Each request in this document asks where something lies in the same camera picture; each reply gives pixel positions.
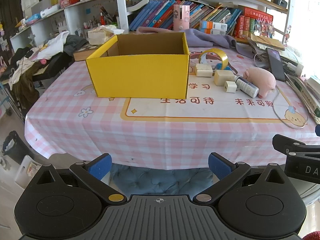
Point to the white storage bin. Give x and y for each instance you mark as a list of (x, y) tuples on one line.
[(27, 171)]

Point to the dark grey garment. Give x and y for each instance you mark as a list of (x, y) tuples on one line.
[(75, 42)]

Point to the blue plastic packet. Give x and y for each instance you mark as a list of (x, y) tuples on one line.
[(221, 66)]

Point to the stack of papers and booklets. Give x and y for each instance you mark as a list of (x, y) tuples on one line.
[(300, 80)]

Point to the person's red clothing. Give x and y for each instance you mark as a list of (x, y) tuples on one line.
[(312, 236)]

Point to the yellow cardboard box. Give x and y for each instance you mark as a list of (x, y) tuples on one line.
[(137, 76)]

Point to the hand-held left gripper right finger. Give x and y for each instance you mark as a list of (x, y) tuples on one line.
[(220, 167)]

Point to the dark wooden door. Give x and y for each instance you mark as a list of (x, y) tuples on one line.
[(8, 2)]

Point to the small white charger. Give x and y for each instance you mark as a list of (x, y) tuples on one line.
[(230, 87)]

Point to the blue chair cushion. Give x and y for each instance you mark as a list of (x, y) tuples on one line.
[(160, 180)]

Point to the yellow tape roll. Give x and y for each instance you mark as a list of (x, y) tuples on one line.
[(222, 55)]

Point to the white tube bottle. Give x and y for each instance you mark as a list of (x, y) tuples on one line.
[(247, 86)]

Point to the tall white bookshelf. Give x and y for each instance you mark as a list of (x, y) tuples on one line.
[(122, 7)]

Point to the pink carton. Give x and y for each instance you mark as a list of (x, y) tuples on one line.
[(181, 17)]

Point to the white roll packet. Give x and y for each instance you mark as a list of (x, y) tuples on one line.
[(50, 12)]

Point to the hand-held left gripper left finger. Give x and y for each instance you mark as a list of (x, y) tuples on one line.
[(100, 167)]

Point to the white cubby shelf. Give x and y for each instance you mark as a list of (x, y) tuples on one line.
[(75, 17)]

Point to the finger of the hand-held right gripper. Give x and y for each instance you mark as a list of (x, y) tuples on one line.
[(318, 130), (282, 142)]

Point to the white rectangular charger block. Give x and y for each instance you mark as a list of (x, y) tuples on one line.
[(203, 70)]

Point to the row of upright books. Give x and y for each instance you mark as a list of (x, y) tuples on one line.
[(155, 15)]

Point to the black smartphone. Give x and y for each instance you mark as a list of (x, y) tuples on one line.
[(276, 63)]

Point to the pink plush pig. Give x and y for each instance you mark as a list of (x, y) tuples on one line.
[(262, 77)]

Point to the orange white carton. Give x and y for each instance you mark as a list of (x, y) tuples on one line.
[(212, 27)]

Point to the red figurine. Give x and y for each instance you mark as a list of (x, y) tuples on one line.
[(102, 18)]

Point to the cream square charger block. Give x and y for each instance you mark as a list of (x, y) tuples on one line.
[(223, 77)]

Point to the red boxed book set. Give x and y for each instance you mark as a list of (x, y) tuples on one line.
[(252, 22)]

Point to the brown garment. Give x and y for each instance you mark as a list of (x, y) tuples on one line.
[(25, 87)]

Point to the wooden box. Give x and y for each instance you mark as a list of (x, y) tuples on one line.
[(86, 52)]

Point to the blue wipes packet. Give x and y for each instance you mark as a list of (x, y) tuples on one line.
[(32, 19)]

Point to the black trash bin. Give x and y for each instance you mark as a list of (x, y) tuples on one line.
[(13, 147)]

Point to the purple cloth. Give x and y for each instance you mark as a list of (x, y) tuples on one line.
[(207, 37)]

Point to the pile of clothes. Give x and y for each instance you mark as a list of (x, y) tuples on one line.
[(53, 43)]

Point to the cream cloth bundle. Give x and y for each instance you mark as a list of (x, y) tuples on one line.
[(100, 35)]

